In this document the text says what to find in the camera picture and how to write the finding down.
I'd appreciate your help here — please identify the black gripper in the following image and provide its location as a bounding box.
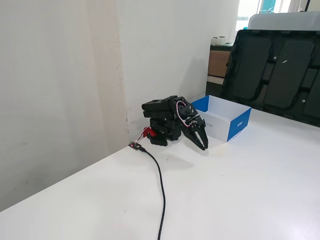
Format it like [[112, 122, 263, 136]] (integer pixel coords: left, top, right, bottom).
[[180, 112, 209, 151]]

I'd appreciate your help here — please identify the blue and white cardboard box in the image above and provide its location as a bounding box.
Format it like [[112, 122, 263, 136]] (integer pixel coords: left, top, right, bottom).
[[191, 94, 252, 143]]

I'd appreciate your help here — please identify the red clamp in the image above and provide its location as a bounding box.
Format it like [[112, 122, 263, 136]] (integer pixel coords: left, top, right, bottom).
[[142, 126, 157, 138]]

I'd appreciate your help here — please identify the small controller board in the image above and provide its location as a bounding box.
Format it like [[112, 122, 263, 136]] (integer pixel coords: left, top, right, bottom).
[[127, 141, 143, 152]]

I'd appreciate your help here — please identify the large black plastic tray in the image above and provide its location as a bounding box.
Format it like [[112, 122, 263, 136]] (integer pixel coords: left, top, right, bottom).
[[219, 29, 320, 127]]

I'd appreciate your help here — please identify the translucent plastic storage bin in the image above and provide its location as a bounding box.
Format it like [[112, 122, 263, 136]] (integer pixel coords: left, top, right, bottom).
[[247, 11, 320, 32]]

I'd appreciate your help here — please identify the white and red servo wire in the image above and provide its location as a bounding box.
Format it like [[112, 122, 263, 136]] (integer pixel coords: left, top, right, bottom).
[[174, 100, 192, 129]]

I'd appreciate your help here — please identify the red and white power wire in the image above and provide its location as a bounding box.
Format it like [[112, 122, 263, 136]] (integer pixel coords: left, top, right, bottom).
[[135, 130, 148, 144]]

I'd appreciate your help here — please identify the black USB cable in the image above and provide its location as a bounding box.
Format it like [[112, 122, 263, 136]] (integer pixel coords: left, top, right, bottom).
[[139, 145, 167, 240]]

